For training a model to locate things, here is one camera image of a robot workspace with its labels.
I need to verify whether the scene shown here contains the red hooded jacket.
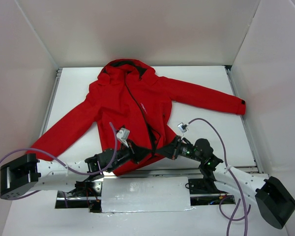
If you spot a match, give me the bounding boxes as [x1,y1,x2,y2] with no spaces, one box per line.
[29,58,246,177]

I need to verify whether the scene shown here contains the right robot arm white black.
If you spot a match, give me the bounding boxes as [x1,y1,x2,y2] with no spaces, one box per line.
[156,136,295,229]

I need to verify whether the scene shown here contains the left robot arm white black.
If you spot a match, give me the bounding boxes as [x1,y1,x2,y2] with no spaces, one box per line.
[0,141,151,201]

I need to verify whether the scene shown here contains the white foil covered block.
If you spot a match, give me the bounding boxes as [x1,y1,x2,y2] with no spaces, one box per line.
[101,177,191,213]

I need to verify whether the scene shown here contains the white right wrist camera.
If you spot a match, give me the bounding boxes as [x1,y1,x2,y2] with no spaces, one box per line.
[177,122,189,139]

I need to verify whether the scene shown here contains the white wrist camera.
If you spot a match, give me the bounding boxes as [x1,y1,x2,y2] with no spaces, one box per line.
[177,122,189,139]
[117,128,130,147]

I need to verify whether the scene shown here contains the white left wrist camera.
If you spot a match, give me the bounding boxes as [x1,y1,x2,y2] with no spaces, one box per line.
[117,128,130,147]

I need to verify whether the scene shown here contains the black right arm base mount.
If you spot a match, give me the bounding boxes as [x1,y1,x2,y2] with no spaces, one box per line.
[185,177,235,206]

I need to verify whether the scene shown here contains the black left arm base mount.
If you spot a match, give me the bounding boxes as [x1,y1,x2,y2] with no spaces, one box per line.
[55,181,103,213]

